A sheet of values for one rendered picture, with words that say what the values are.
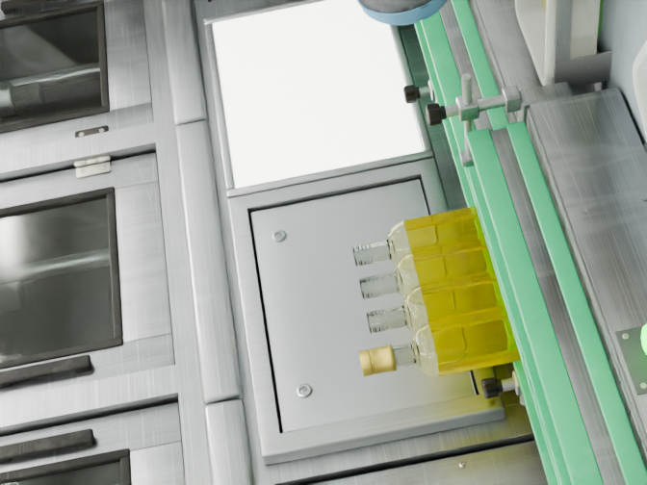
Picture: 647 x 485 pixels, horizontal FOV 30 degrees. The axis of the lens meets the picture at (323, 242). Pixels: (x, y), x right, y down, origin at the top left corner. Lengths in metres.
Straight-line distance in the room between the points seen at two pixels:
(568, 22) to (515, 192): 0.23
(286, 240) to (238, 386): 0.26
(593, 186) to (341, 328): 0.45
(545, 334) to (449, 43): 0.61
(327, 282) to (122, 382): 0.34
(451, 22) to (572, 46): 0.32
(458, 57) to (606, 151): 0.37
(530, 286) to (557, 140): 0.22
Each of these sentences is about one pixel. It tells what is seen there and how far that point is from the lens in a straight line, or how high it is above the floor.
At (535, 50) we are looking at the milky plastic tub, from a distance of 1.75.
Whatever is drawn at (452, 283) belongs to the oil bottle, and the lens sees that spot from 1.60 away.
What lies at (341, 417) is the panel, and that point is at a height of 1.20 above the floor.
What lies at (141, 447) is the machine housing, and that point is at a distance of 1.78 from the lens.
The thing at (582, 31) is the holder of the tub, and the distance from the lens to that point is 1.64.
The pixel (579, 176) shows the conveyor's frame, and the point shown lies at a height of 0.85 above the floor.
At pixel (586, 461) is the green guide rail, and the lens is 1.36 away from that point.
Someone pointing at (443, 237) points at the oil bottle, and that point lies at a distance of 1.66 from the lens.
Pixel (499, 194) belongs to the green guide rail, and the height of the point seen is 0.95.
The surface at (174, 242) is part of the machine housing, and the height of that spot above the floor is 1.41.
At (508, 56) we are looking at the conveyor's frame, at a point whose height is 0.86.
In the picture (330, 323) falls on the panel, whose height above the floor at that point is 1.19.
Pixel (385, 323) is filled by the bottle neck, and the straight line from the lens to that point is 1.60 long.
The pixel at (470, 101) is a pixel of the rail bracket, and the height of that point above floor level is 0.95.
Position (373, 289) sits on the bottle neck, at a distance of 1.63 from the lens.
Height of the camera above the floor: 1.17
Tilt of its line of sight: level
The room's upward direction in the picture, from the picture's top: 101 degrees counter-clockwise
